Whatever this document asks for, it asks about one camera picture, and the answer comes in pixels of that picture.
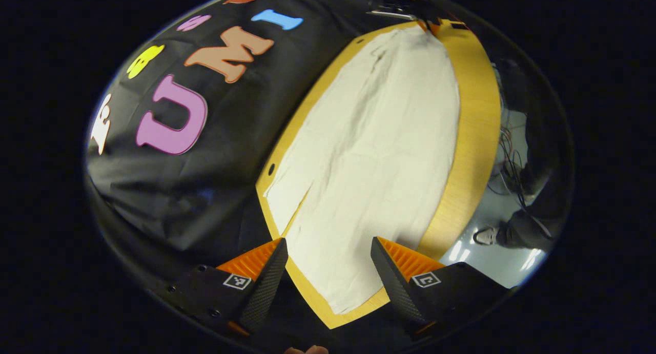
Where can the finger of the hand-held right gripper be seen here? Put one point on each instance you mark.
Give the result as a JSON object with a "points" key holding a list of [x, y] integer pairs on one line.
{"points": [[445, 25]]}

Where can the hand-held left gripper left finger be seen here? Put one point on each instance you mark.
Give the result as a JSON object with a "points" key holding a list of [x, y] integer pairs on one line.
{"points": [[266, 287]]}

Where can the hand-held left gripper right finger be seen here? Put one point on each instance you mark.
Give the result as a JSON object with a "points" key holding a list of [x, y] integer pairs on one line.
{"points": [[397, 292]]}

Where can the cream white jeans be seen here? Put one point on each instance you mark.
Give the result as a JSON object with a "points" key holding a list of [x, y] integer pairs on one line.
{"points": [[374, 164]]}

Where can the person's white shoe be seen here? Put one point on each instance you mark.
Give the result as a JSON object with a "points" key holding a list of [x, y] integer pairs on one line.
{"points": [[486, 236]]}

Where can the black backdrop cloth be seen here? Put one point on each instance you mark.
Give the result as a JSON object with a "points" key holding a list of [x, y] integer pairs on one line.
{"points": [[230, 164]]}

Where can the person's dark trouser leg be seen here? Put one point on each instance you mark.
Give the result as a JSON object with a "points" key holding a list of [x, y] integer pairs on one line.
{"points": [[543, 190]]}

